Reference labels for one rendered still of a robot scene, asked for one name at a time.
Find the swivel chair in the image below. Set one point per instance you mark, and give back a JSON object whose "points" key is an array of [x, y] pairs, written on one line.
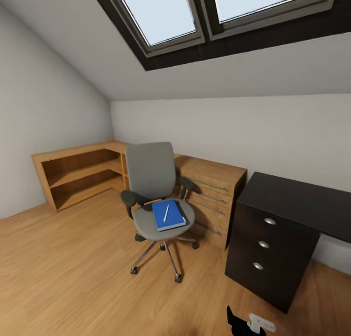
{"points": [[152, 177]]}

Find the desk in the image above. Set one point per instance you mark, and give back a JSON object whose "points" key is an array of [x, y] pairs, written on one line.
{"points": [[320, 209]]}

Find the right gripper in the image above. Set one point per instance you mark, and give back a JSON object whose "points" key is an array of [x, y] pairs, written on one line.
{"points": [[240, 327]]}

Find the cabinet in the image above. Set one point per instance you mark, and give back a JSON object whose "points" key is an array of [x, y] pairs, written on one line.
{"points": [[268, 256], [217, 187]]}

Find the folder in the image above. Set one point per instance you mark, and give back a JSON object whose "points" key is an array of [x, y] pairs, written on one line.
{"points": [[167, 214]]}

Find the fixed window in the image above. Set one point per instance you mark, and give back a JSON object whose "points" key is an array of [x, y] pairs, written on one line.
{"points": [[167, 33]]}

